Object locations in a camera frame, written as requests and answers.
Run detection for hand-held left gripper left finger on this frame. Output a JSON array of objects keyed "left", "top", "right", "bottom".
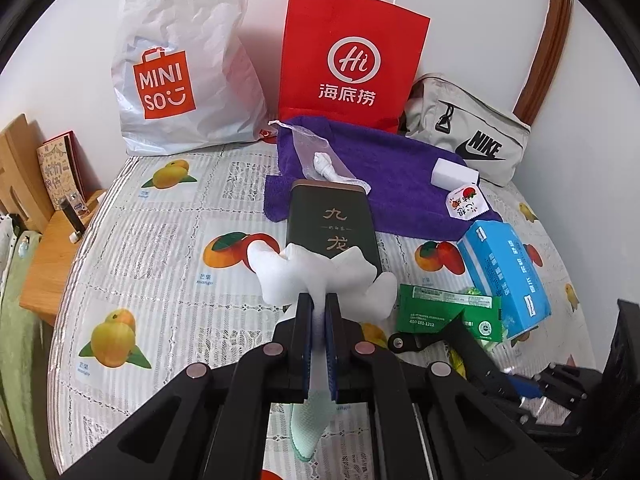
[{"left": 50, "top": 292, "right": 316, "bottom": 480}]

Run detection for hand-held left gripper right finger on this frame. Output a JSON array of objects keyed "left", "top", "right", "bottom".
[{"left": 325, "top": 292, "right": 571, "bottom": 480}]

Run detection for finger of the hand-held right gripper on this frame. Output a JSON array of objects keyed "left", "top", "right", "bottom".
[
  {"left": 540, "top": 364, "right": 593, "bottom": 406},
  {"left": 504, "top": 375, "right": 557, "bottom": 402}
]

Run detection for small yellow bag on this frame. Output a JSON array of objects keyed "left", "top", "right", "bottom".
[{"left": 446, "top": 347, "right": 467, "bottom": 380}]

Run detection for white sock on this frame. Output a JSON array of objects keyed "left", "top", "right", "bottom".
[{"left": 245, "top": 241, "right": 396, "bottom": 448}]

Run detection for black watch strap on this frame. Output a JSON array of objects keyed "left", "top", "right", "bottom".
[{"left": 387, "top": 310, "right": 523, "bottom": 408}]

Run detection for green wipes packet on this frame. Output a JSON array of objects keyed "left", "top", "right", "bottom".
[{"left": 395, "top": 282, "right": 503, "bottom": 343}]

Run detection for dark green tin box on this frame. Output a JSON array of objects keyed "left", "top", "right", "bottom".
[{"left": 285, "top": 179, "right": 382, "bottom": 281}]

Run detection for small fruit-print sachet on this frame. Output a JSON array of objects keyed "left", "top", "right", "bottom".
[{"left": 444, "top": 184, "right": 488, "bottom": 220}]

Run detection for clear mesh drawstring pouch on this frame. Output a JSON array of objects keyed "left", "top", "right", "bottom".
[{"left": 268, "top": 120, "right": 373, "bottom": 196}]

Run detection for blue tissue pack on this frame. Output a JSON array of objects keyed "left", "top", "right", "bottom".
[{"left": 457, "top": 220, "right": 553, "bottom": 338}]

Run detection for fruit-print tablecloth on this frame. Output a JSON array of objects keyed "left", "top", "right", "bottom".
[{"left": 47, "top": 142, "right": 598, "bottom": 480}]

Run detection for purple towel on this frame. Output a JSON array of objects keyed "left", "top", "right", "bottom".
[{"left": 264, "top": 115, "right": 503, "bottom": 243}]

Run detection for grey waist bag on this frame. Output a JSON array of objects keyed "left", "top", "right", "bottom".
[{"left": 402, "top": 72, "right": 532, "bottom": 188}]

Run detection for wooden nightstand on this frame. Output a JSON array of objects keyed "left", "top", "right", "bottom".
[{"left": 19, "top": 189, "right": 107, "bottom": 328}]

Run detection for green blanket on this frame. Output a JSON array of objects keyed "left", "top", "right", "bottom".
[{"left": 0, "top": 230, "right": 66, "bottom": 480}]

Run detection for patterned book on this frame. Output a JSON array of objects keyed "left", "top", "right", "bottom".
[{"left": 36, "top": 131, "right": 87, "bottom": 211}]

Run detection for red paper bag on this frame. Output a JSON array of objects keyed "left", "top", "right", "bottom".
[{"left": 277, "top": 0, "right": 431, "bottom": 136}]

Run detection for floral white pillow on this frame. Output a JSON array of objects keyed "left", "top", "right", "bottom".
[{"left": 0, "top": 212, "right": 21, "bottom": 311}]

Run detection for white plastic shopping bag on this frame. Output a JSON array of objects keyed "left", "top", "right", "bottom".
[{"left": 111, "top": 0, "right": 273, "bottom": 157}]

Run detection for wooden headboard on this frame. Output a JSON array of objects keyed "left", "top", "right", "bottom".
[{"left": 0, "top": 114, "right": 51, "bottom": 231}]

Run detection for brown wooden door frame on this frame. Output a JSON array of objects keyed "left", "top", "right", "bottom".
[{"left": 512, "top": 0, "right": 575, "bottom": 126}]

